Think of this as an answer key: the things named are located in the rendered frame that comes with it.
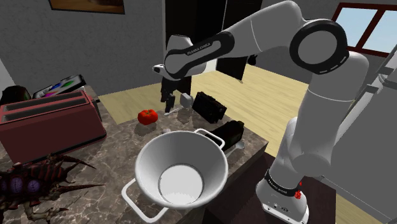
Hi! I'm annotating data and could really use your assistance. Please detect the dark spiky creature toy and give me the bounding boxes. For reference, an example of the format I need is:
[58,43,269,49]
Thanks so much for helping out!
[0,153,106,224]

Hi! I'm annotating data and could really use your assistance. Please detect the grey refrigerator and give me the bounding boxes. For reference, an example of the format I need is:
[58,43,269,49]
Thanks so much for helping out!
[319,43,397,224]

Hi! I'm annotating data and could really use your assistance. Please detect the dark robot stand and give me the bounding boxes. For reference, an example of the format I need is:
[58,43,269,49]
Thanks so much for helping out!
[201,151,338,224]

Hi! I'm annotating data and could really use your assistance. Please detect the white spatula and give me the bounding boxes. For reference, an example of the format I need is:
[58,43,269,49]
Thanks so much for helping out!
[164,92,195,117]

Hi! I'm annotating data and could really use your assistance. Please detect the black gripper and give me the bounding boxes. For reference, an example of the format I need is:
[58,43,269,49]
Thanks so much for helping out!
[160,75,192,114]

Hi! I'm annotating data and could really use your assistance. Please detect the red framed window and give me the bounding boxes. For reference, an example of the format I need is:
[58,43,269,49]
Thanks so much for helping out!
[330,2,397,59]

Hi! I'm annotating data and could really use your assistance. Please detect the red toaster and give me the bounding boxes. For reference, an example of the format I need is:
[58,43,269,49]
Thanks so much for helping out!
[0,89,108,164]

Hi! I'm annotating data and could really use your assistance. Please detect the dark rounded object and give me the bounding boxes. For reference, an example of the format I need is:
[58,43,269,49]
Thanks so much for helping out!
[0,85,32,106]

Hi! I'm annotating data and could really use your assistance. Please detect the tablet with colourful screen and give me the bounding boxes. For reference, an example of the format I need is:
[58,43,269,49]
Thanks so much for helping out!
[32,74,87,99]

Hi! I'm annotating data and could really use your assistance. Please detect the black ribbed box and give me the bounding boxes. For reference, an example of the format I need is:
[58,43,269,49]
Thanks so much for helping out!
[192,91,228,125]

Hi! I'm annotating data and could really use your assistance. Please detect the white pot with handles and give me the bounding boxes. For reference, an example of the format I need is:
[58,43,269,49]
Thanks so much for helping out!
[121,128,230,224]

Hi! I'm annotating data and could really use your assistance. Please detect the white spoon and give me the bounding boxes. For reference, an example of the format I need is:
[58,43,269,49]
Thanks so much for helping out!
[223,141,246,157]

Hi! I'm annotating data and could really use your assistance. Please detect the framed wall picture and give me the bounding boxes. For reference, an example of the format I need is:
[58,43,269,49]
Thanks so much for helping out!
[48,0,126,15]

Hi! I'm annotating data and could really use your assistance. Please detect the red tomato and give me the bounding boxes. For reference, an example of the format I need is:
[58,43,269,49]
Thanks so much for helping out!
[137,109,159,126]

